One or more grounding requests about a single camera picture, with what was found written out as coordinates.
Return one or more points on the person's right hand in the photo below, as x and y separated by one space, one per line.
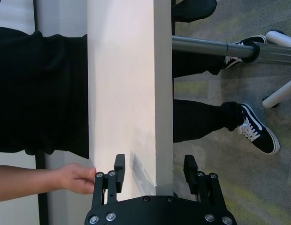
75 179

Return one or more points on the black t-shirt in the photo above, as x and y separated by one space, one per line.
42 93

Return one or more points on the grey metal table column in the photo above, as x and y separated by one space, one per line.
206 45

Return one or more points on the person's right forearm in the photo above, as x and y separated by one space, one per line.
25 179

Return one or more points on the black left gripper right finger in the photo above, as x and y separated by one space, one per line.
192 173

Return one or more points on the white rectangular table top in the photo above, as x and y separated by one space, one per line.
122 82

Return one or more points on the black white-laced sneaker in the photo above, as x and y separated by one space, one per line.
262 138
248 40

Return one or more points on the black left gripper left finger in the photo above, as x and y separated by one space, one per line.
119 173

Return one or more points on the black trousers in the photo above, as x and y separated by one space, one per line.
194 122

